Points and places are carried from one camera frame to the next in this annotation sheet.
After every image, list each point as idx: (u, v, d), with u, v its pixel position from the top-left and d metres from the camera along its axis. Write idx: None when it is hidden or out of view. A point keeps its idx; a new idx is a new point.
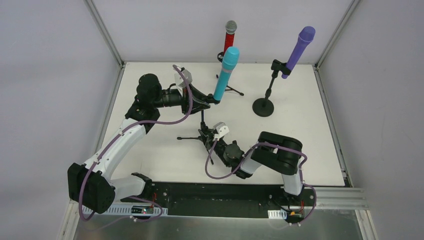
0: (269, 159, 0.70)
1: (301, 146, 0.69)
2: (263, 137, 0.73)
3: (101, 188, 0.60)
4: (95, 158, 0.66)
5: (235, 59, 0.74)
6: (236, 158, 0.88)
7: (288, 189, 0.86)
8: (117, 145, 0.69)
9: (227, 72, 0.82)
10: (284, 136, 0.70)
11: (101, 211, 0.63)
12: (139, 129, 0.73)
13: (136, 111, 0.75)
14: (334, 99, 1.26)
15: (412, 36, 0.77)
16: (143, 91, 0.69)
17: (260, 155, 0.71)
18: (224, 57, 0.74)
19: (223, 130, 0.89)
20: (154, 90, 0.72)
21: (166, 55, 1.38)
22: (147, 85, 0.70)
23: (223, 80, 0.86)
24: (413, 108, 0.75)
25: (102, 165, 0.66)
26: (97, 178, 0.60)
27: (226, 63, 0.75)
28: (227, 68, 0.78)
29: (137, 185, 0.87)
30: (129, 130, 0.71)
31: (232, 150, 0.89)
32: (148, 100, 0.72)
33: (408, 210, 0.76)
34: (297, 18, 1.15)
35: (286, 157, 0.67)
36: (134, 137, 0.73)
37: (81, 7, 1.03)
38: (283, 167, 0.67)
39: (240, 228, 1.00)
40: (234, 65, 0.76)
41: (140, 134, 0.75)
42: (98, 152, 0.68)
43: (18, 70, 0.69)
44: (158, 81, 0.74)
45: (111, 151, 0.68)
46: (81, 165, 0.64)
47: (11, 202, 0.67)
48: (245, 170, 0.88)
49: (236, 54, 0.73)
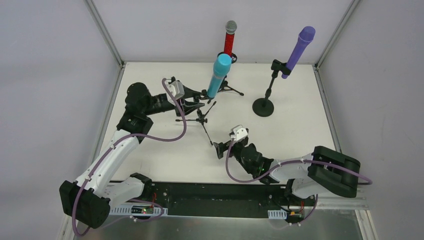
0: (333, 180, 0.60)
1: (360, 167, 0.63)
2: (324, 152, 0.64)
3: (94, 204, 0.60)
4: (87, 175, 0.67)
5: (225, 70, 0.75)
6: (253, 160, 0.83)
7: (300, 193, 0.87)
8: (109, 159, 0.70)
9: (218, 79, 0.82)
10: (346, 156, 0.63)
11: (96, 226, 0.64)
12: (131, 141, 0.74)
13: (127, 121, 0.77)
14: (334, 99, 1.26)
15: (412, 36, 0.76)
16: (131, 103, 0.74)
17: (323, 174, 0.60)
18: (215, 65, 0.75)
19: (240, 132, 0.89)
20: (143, 101, 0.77)
21: (166, 55, 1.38)
22: (134, 97, 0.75)
23: (214, 83, 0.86)
24: (414, 108, 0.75)
25: (94, 182, 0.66)
26: (89, 195, 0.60)
27: (216, 71, 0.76)
28: (217, 75, 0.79)
29: (135, 190, 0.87)
30: (121, 143, 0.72)
31: (247, 153, 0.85)
32: (137, 110, 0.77)
33: (409, 209, 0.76)
34: (298, 18, 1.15)
35: (349, 179, 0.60)
36: (126, 149, 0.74)
37: (81, 7, 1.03)
38: (344, 190, 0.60)
39: (240, 228, 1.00)
40: (224, 74, 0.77)
41: (132, 146, 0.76)
42: (89, 168, 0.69)
43: (18, 70, 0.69)
44: (147, 91, 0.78)
45: (103, 167, 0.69)
46: (73, 182, 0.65)
47: (11, 203, 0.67)
48: (273, 176, 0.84)
49: (226, 66, 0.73)
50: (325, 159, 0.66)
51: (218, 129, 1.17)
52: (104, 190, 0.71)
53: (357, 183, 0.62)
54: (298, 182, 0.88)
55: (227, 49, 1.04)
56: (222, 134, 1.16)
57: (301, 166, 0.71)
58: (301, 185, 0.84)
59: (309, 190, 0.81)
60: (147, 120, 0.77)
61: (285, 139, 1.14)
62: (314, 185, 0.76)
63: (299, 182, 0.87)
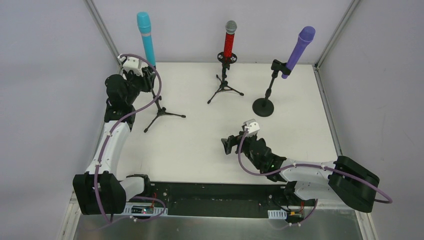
0: (352, 191, 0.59)
1: (377, 183, 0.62)
2: (347, 163, 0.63)
3: (113, 183, 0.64)
4: (96, 162, 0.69)
5: (148, 21, 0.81)
6: (261, 153, 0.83)
7: (304, 195, 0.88)
8: (109, 145, 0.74)
9: (148, 38, 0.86)
10: (367, 171, 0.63)
11: (120, 208, 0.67)
12: (124, 126, 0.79)
13: (113, 113, 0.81)
14: (335, 99, 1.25)
15: (412, 37, 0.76)
16: (111, 92, 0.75)
17: (343, 183, 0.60)
18: (137, 22, 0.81)
19: (253, 126, 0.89)
20: (123, 88, 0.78)
21: (165, 55, 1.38)
22: (114, 84, 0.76)
23: (148, 48, 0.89)
24: (414, 108, 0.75)
25: (106, 165, 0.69)
26: (106, 177, 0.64)
27: (141, 27, 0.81)
28: (144, 33, 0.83)
29: (139, 183, 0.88)
30: (116, 129, 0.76)
31: (256, 147, 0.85)
32: (121, 98, 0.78)
33: (409, 209, 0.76)
34: (298, 18, 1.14)
35: (367, 192, 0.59)
36: (122, 135, 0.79)
37: (81, 7, 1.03)
38: (361, 203, 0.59)
39: (240, 228, 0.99)
40: (149, 27, 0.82)
41: (127, 130, 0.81)
42: (95, 158, 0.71)
43: (18, 71, 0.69)
44: (122, 77, 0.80)
45: (107, 153, 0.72)
46: (84, 173, 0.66)
47: (13, 203, 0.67)
48: (284, 175, 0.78)
49: (145, 15, 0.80)
50: (346, 170, 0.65)
51: (218, 129, 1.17)
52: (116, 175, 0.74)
53: (375, 198, 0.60)
54: (303, 184, 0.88)
55: (227, 50, 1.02)
56: (222, 135, 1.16)
57: (320, 172, 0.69)
58: (308, 188, 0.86)
59: (316, 195, 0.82)
60: (130, 107, 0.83)
61: (284, 138, 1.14)
62: (323, 191, 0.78)
63: (303, 184, 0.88)
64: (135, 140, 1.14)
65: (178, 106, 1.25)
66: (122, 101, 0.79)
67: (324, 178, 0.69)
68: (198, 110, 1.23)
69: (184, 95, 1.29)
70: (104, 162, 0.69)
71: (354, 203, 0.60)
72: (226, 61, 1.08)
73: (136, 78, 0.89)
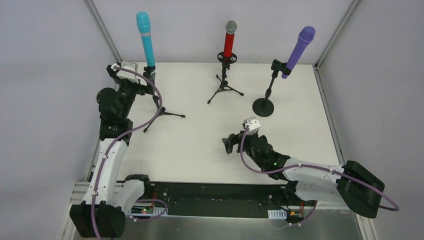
0: (360, 196, 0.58)
1: (383, 189, 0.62)
2: (355, 168, 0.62)
3: (111, 213, 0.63)
4: (92, 191, 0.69)
5: (147, 21, 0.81)
6: (261, 151, 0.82)
7: (306, 196, 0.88)
8: (106, 170, 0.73)
9: (147, 38, 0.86)
10: (373, 176, 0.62)
11: (119, 233, 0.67)
12: (120, 145, 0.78)
13: (108, 129, 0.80)
14: (334, 99, 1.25)
15: (411, 36, 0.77)
16: (106, 110, 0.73)
17: (351, 189, 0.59)
18: (137, 22, 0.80)
19: (254, 123, 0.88)
20: (117, 104, 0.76)
21: (165, 55, 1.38)
22: (107, 102, 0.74)
23: (147, 48, 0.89)
24: (414, 108, 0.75)
25: (103, 194, 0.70)
26: (102, 209, 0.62)
27: (140, 27, 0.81)
28: (144, 33, 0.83)
29: (138, 189, 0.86)
30: (112, 150, 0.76)
31: (257, 144, 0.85)
32: (115, 114, 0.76)
33: (408, 209, 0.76)
34: (298, 18, 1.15)
35: (372, 199, 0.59)
36: (119, 155, 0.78)
37: (81, 7, 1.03)
38: (366, 209, 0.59)
39: (240, 228, 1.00)
40: (148, 27, 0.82)
41: (124, 147, 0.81)
42: (92, 185, 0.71)
43: (18, 71, 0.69)
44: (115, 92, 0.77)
45: (104, 179, 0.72)
46: (81, 203, 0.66)
47: (13, 203, 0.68)
48: (289, 174, 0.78)
49: (145, 15, 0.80)
50: (353, 175, 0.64)
51: (218, 128, 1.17)
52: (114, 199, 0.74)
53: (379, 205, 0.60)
54: (303, 187, 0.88)
55: (227, 49, 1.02)
56: (222, 134, 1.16)
57: (327, 175, 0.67)
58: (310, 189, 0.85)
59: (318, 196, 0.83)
60: (126, 121, 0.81)
61: (285, 138, 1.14)
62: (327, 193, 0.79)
63: (304, 187, 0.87)
64: (135, 140, 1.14)
65: (178, 106, 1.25)
66: (117, 116, 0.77)
67: (331, 182, 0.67)
68: (198, 110, 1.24)
69: (184, 95, 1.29)
70: (100, 190, 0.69)
71: (359, 208, 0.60)
72: (226, 61, 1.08)
73: (130, 86, 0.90)
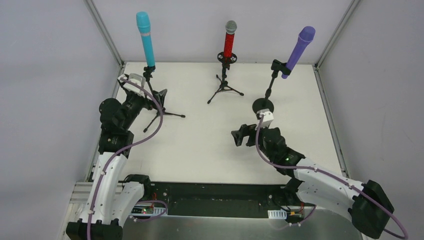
0: (371, 217, 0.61)
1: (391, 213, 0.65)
2: (375, 190, 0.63)
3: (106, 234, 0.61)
4: (89, 210, 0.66)
5: (147, 21, 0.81)
6: (273, 142, 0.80)
7: (307, 199, 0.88)
8: (103, 186, 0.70)
9: (147, 38, 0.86)
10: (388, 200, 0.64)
11: None
12: (119, 160, 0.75)
13: (107, 141, 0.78)
14: (334, 99, 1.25)
15: (412, 36, 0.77)
16: (106, 119, 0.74)
17: (366, 208, 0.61)
18: (137, 22, 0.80)
19: (267, 114, 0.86)
20: (119, 114, 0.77)
21: (165, 55, 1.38)
22: (109, 112, 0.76)
23: (147, 48, 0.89)
24: (414, 108, 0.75)
25: (99, 212, 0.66)
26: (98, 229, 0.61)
27: (141, 27, 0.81)
28: (144, 33, 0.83)
29: (136, 195, 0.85)
30: (110, 166, 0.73)
31: (270, 135, 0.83)
32: (116, 125, 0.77)
33: (408, 209, 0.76)
34: (298, 18, 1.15)
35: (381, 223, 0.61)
36: (118, 170, 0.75)
37: (81, 7, 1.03)
38: (373, 229, 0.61)
39: (240, 228, 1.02)
40: (148, 26, 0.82)
41: (123, 161, 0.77)
42: (89, 202, 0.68)
43: (17, 70, 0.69)
44: (118, 104, 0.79)
45: (101, 196, 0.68)
46: (77, 221, 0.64)
47: (13, 203, 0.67)
48: (299, 173, 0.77)
49: (145, 15, 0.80)
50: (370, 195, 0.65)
51: (218, 128, 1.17)
52: (112, 217, 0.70)
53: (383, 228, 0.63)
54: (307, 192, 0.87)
55: (227, 49, 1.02)
56: (222, 134, 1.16)
57: (344, 187, 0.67)
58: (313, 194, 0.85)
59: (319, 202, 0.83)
60: (126, 134, 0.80)
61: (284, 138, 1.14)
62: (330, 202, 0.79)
63: (308, 193, 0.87)
64: (135, 140, 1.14)
65: (178, 106, 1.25)
66: (117, 127, 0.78)
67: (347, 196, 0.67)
68: (198, 110, 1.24)
69: (184, 96, 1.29)
70: (96, 209, 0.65)
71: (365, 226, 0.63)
72: (226, 61, 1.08)
73: (135, 98, 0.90)
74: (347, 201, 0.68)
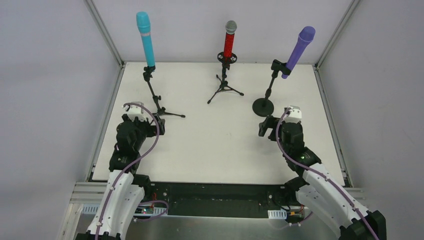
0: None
1: None
2: (378, 221, 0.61)
3: None
4: (97, 221, 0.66)
5: (147, 21, 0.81)
6: (289, 133, 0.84)
7: (303, 201, 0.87)
8: (112, 201, 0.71)
9: (148, 38, 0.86)
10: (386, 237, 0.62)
11: None
12: (127, 178, 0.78)
13: (117, 160, 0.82)
14: (334, 99, 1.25)
15: (412, 36, 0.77)
16: (121, 137, 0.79)
17: (361, 234, 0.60)
18: (137, 22, 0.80)
19: (295, 112, 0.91)
20: (133, 135, 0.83)
21: (165, 55, 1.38)
22: (125, 130, 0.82)
23: (147, 48, 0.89)
24: (414, 108, 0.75)
25: (107, 224, 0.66)
26: None
27: (141, 27, 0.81)
28: (144, 33, 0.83)
29: (137, 200, 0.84)
30: (119, 182, 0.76)
31: (289, 127, 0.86)
32: (128, 144, 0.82)
33: (408, 210, 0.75)
34: (298, 18, 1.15)
35: None
36: (125, 187, 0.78)
37: (81, 7, 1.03)
38: None
39: (240, 228, 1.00)
40: (149, 27, 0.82)
41: (130, 180, 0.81)
42: (97, 214, 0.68)
43: (17, 70, 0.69)
44: (133, 125, 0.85)
45: (109, 209, 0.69)
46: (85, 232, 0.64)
47: (13, 203, 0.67)
48: (310, 174, 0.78)
49: (145, 15, 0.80)
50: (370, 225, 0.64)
51: (218, 128, 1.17)
52: (117, 231, 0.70)
53: None
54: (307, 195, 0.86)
55: (227, 49, 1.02)
56: (222, 134, 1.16)
57: (347, 206, 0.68)
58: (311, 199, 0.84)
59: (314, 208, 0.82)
60: (135, 153, 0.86)
61: None
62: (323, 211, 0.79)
63: (307, 195, 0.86)
64: None
65: (178, 106, 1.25)
66: (129, 146, 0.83)
67: (345, 214, 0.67)
68: (198, 110, 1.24)
69: (183, 95, 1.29)
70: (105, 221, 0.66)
71: None
72: (226, 61, 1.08)
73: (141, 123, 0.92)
74: (345, 220, 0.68)
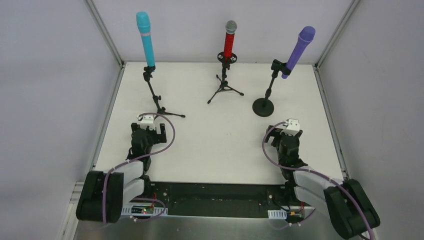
0: (341, 207, 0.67)
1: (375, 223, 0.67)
2: (354, 187, 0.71)
3: (118, 185, 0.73)
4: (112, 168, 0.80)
5: (147, 21, 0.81)
6: (286, 146, 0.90)
7: (302, 196, 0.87)
8: (126, 166, 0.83)
9: (148, 38, 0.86)
10: (367, 204, 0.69)
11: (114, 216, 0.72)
12: (139, 164, 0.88)
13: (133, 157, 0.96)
14: (334, 99, 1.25)
15: (412, 36, 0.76)
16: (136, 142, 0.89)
17: (336, 195, 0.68)
18: (137, 22, 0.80)
19: (293, 124, 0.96)
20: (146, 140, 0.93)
21: (165, 55, 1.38)
22: (139, 136, 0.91)
23: (147, 48, 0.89)
24: (414, 108, 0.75)
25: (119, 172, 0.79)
26: (113, 178, 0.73)
27: (141, 27, 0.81)
28: (144, 33, 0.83)
29: (139, 187, 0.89)
30: (135, 161, 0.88)
31: (287, 140, 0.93)
32: (141, 148, 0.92)
33: (408, 210, 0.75)
34: (298, 18, 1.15)
35: (355, 221, 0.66)
36: (139, 167, 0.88)
37: (81, 7, 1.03)
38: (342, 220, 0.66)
39: (240, 228, 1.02)
40: (149, 26, 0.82)
41: (139, 169, 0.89)
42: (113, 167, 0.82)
43: (17, 70, 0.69)
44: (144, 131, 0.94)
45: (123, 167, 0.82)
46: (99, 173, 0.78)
47: (13, 204, 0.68)
48: (297, 174, 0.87)
49: (145, 15, 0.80)
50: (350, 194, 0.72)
51: (218, 128, 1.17)
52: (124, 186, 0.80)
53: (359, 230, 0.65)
54: (303, 188, 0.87)
55: (227, 50, 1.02)
56: (222, 134, 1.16)
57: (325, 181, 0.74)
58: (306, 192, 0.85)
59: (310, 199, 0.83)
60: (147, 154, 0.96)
61: None
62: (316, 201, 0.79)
63: (304, 189, 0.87)
64: None
65: (178, 106, 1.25)
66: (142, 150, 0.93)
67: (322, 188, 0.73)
68: (198, 110, 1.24)
69: (183, 96, 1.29)
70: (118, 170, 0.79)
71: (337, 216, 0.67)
72: (226, 61, 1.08)
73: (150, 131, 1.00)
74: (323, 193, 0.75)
